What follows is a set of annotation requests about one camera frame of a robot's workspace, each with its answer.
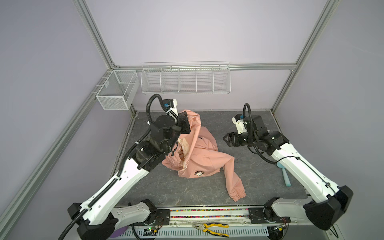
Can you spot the purple pink silicone spatula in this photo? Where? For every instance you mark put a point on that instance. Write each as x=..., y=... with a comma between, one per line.
x=118, y=232

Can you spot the pink Snoopy zip jacket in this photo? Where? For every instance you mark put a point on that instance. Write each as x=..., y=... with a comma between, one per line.
x=197, y=156

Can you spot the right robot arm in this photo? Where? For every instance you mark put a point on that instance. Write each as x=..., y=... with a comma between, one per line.
x=327, y=201

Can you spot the white mesh box basket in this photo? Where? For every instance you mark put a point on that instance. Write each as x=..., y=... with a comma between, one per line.
x=118, y=90

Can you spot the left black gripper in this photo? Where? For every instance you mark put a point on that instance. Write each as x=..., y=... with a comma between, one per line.
x=183, y=122

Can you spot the small green circuit board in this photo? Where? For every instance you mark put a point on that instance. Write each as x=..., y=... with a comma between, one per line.
x=150, y=232

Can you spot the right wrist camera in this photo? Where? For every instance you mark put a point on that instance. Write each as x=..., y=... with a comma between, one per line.
x=238, y=121

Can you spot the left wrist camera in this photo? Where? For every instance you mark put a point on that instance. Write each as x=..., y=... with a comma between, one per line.
x=170, y=106

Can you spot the yellow handled pliers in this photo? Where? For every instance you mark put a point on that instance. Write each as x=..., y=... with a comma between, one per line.
x=206, y=228

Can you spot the teal silicone spatula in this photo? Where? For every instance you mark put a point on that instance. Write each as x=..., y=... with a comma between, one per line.
x=285, y=174

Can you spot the white slotted cable duct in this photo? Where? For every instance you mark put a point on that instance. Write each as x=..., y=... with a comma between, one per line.
x=173, y=233

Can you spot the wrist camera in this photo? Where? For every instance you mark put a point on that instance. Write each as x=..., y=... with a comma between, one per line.
x=170, y=106
x=238, y=121

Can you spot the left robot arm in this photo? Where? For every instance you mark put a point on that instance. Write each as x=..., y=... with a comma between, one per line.
x=98, y=218

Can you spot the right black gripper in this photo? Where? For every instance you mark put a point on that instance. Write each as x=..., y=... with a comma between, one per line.
x=233, y=137

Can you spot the white wire shelf basket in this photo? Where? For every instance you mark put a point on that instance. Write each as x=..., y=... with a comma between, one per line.
x=186, y=78

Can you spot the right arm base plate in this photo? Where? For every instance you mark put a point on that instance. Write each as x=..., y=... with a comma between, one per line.
x=260, y=215

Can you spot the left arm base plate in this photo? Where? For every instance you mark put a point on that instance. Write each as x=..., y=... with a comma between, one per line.
x=161, y=217

